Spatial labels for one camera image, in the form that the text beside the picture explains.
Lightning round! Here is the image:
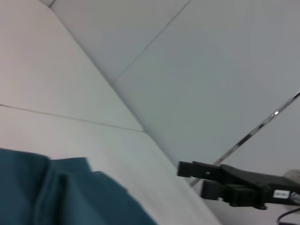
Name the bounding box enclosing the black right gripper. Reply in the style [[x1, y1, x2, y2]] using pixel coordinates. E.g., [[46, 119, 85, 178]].
[[177, 161, 300, 210]]

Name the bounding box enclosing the teal blue FREE t-shirt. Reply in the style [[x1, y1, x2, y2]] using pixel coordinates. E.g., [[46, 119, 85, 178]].
[[0, 148, 157, 225]]

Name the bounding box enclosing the shiny metal pole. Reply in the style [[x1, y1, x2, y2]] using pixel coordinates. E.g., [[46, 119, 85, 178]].
[[190, 90, 300, 187]]

